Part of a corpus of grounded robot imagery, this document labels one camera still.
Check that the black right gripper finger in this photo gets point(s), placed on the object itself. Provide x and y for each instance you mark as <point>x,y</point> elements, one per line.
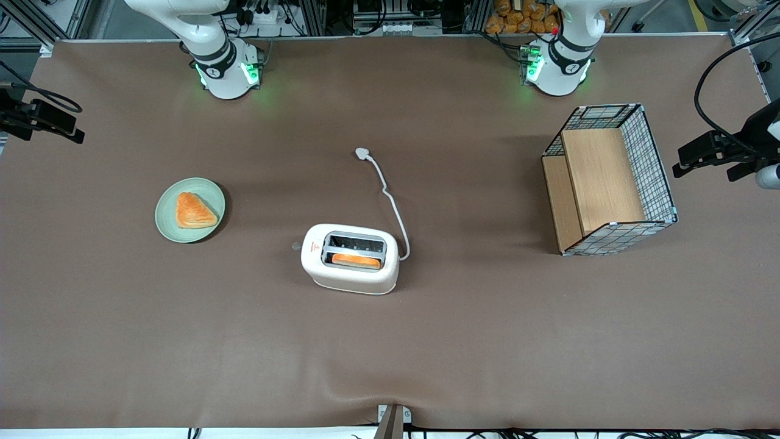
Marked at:
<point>18,130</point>
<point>58,125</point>

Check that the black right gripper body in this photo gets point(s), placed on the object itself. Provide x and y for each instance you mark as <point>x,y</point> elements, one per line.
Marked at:
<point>12,113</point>

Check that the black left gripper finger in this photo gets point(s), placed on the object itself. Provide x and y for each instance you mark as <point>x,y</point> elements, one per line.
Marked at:
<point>707,152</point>
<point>742,171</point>

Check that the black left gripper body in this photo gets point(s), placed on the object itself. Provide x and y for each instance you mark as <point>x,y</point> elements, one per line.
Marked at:
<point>753,135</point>

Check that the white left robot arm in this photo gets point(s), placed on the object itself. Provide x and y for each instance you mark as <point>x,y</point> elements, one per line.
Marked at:
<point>557,79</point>

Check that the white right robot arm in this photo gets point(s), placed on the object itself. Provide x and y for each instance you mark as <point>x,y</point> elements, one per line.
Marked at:
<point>225,79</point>

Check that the white two-slot toaster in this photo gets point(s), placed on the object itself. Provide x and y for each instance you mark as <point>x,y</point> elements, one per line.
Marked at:
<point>341,280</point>

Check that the light wooden shelf insert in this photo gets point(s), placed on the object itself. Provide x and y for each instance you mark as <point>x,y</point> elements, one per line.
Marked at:
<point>603,177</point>

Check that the pale green plate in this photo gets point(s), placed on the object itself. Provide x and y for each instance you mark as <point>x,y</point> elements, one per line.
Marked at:
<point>167,219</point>

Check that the triangular golden pastry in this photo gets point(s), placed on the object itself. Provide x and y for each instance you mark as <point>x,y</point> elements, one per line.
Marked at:
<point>194,212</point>

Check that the bag of orange buns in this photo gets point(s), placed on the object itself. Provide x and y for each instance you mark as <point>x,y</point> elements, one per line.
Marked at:
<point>524,18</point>

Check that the white power strip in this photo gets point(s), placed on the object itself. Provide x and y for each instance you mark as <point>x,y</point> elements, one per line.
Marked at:
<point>265,13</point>

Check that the toast slice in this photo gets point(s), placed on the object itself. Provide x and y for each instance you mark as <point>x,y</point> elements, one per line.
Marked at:
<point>356,261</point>

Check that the brown table cover mat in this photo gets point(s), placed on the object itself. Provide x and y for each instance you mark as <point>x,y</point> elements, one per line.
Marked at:
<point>390,353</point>

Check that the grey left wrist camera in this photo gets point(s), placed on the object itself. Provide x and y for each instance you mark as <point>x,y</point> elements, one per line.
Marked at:
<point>769,177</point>

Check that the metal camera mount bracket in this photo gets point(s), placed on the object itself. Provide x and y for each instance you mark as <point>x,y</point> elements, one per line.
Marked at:
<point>393,424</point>

